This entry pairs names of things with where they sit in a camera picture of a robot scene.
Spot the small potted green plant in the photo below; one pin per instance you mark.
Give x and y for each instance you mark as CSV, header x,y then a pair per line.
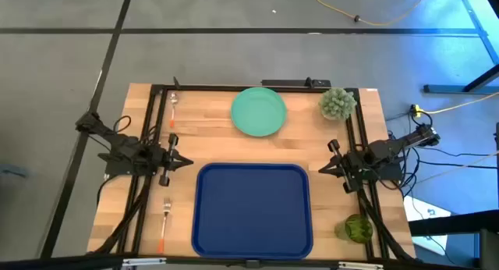
x,y
337,103

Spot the green translucent cup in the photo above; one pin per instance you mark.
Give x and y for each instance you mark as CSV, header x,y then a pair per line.
x,y
358,229

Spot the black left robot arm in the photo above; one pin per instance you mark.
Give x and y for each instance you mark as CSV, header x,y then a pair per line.
x,y
124,149

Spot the black desk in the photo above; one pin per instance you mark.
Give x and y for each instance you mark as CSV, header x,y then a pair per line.
x,y
468,223

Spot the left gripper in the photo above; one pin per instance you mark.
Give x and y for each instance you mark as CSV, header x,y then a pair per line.
x,y
165,160

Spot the dark metal desk frame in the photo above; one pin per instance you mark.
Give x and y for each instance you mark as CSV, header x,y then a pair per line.
x,y
448,89

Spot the teal round plate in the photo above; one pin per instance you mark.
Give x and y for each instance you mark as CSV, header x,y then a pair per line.
x,y
259,112

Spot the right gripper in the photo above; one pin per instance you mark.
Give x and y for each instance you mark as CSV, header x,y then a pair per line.
x,y
352,166

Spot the silver metal bracket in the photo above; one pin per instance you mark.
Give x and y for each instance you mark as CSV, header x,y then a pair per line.
x,y
144,261
360,265

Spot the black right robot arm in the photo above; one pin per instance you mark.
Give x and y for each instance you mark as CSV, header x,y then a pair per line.
x,y
390,147

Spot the blue plastic tray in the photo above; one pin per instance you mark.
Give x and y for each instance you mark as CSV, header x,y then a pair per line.
x,y
251,211

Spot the white printed sheet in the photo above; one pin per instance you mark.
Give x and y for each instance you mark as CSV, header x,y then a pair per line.
x,y
425,213

